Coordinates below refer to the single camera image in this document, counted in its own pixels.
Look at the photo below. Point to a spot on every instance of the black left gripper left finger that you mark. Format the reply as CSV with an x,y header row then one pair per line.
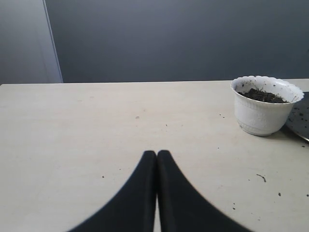
x,y
132,209

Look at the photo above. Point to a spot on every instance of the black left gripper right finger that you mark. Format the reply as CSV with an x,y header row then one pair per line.
x,y
182,208

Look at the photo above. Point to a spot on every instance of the white plastic flower pot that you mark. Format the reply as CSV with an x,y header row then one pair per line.
x,y
263,118

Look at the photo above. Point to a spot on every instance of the round steel plate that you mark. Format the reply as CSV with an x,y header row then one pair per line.
x,y
298,119

